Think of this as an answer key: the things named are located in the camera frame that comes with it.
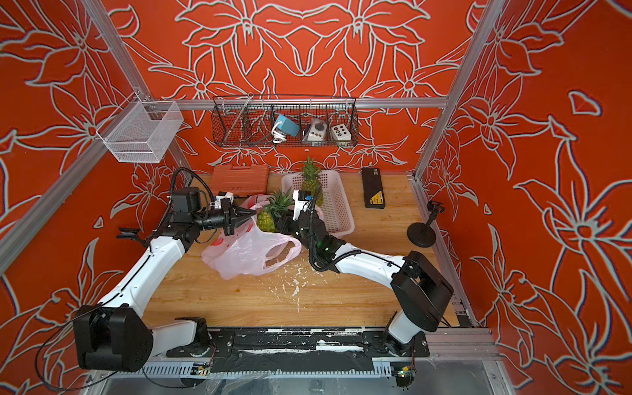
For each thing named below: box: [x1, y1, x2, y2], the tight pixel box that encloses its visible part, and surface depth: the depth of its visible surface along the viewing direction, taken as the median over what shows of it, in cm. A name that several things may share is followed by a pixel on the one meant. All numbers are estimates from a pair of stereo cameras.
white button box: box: [330, 123, 352, 141], surface depth 97 cm
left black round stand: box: [115, 227, 149, 247], surface depth 74 cm
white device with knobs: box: [303, 118, 328, 147], surface depth 93 cm
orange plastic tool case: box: [208, 163, 270, 197], surface depth 117 cm
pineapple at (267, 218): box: [256, 185, 295, 233], surface depth 77 cm
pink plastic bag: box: [201, 194, 303, 280], surface depth 71 cm
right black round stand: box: [406, 200, 446, 248], surface depth 97 cm
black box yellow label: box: [362, 167, 386, 210], surface depth 114 cm
